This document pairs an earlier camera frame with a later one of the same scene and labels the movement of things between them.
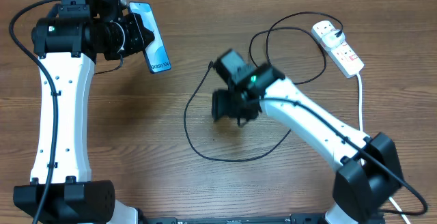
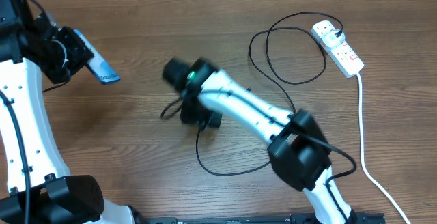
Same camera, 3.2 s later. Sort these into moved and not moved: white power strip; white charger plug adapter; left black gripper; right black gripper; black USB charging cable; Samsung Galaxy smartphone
Moved: Samsung Galaxy smartphone; left black gripper; black USB charging cable; right black gripper
Not moved: white charger plug adapter; white power strip
